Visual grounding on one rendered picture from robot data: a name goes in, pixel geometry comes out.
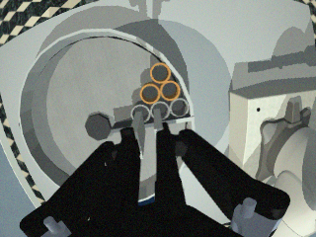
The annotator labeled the bronze ring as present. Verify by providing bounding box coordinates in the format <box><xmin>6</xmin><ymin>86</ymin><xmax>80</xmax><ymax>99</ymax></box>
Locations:
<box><xmin>159</xmin><ymin>79</ymin><xmax>181</xmax><ymax>101</ymax></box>
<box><xmin>150</xmin><ymin>63</ymin><xmax>171</xmax><ymax>83</ymax></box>
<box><xmin>140</xmin><ymin>82</ymin><xmax>160</xmax><ymax>104</ymax></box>

